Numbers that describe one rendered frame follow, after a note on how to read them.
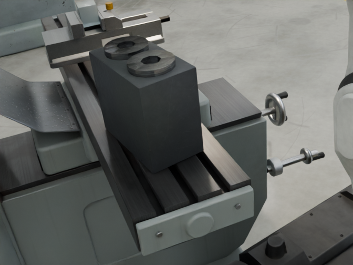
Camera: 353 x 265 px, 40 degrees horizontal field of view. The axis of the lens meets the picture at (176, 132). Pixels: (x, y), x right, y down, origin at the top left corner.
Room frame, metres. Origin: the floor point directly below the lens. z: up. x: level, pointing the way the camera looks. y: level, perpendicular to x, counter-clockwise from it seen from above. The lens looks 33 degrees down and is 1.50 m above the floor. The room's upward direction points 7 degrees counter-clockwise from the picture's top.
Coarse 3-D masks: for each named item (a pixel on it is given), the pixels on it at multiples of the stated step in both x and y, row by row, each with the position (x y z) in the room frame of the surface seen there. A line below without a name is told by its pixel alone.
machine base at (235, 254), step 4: (240, 248) 1.21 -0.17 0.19; (232, 252) 1.19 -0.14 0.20; (236, 252) 1.19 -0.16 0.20; (240, 252) 1.19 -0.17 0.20; (228, 256) 1.18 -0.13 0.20; (232, 256) 1.17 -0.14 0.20; (236, 256) 1.17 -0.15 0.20; (216, 260) 1.16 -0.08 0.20; (220, 260) 1.16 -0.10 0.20; (224, 260) 1.16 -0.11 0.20; (228, 260) 1.16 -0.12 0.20; (232, 260) 1.16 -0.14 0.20; (208, 264) 1.15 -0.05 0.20; (212, 264) 1.15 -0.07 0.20; (216, 264) 1.15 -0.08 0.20; (220, 264) 1.14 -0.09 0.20; (224, 264) 1.14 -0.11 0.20
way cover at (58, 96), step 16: (0, 80) 1.22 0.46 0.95; (16, 80) 1.29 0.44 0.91; (0, 96) 1.11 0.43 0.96; (16, 96) 1.17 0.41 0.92; (32, 96) 1.23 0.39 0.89; (48, 96) 1.24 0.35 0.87; (64, 96) 1.25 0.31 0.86; (0, 112) 1.01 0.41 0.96; (16, 112) 1.07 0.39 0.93; (32, 112) 1.12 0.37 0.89; (48, 112) 1.14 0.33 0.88; (64, 112) 1.15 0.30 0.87; (32, 128) 1.02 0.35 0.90; (48, 128) 1.05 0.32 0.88; (64, 128) 1.06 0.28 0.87
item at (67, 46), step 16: (128, 16) 1.45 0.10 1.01; (144, 16) 1.46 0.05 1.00; (48, 32) 1.41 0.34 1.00; (64, 32) 1.39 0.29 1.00; (80, 32) 1.33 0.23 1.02; (96, 32) 1.35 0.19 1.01; (112, 32) 1.35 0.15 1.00; (128, 32) 1.36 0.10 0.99; (144, 32) 1.38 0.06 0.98; (160, 32) 1.39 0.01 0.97; (48, 48) 1.30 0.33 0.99; (64, 48) 1.31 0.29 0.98; (80, 48) 1.33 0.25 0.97; (96, 48) 1.34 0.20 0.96; (64, 64) 1.30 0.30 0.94
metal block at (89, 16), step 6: (90, 0) 1.42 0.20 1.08; (78, 6) 1.37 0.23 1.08; (84, 6) 1.37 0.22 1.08; (90, 6) 1.37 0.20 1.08; (96, 6) 1.37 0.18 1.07; (78, 12) 1.39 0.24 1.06; (84, 12) 1.36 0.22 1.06; (90, 12) 1.37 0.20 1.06; (96, 12) 1.37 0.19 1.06; (84, 18) 1.36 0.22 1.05; (90, 18) 1.37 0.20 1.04; (96, 18) 1.37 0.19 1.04; (84, 24) 1.36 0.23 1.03; (90, 24) 1.37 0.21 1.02; (96, 24) 1.37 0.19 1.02
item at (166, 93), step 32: (96, 64) 0.90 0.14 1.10; (128, 64) 0.81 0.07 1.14; (160, 64) 0.79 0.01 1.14; (128, 96) 0.78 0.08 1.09; (160, 96) 0.75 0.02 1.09; (192, 96) 0.78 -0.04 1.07; (128, 128) 0.80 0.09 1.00; (160, 128) 0.75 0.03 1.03; (192, 128) 0.78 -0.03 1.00; (160, 160) 0.74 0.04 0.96
